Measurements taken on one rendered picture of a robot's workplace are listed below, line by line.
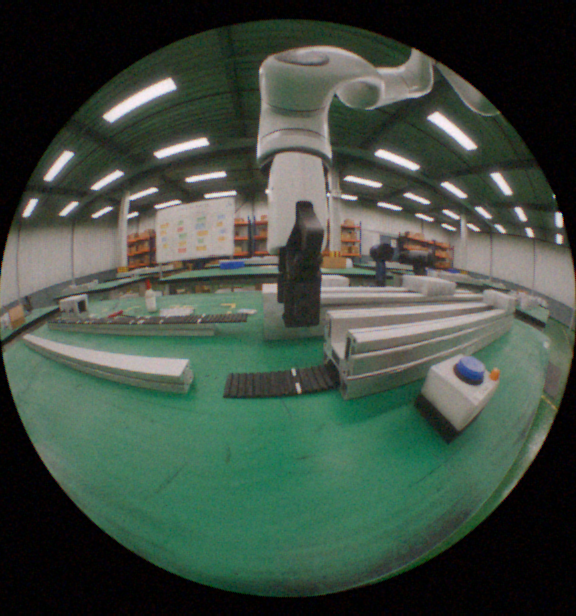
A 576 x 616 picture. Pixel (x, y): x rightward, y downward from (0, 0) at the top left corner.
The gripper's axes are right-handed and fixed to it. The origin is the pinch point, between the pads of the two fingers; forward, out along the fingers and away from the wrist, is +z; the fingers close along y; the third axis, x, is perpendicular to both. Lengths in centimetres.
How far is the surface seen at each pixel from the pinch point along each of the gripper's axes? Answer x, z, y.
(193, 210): -124, -91, -290
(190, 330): -20.3, 10.2, -17.4
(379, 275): 34.9, 0.3, -34.5
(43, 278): -1078, -71, -372
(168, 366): -17.0, 8.2, 0.3
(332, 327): 5.6, 4.3, -2.2
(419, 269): 56, -3, -35
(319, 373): 3.8, 10.5, -0.8
